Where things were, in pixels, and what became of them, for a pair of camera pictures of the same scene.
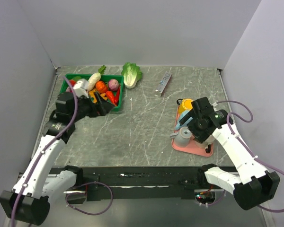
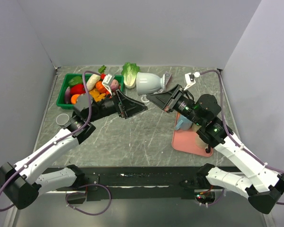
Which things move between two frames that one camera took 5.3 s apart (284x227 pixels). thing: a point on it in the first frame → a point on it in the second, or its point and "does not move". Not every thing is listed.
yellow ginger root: (93, 96) does not move
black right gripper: (195, 133) → (164, 100)
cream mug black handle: (207, 144) does not move
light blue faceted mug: (181, 115) does not move
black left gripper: (102, 107) → (128, 107)
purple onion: (113, 84) does not move
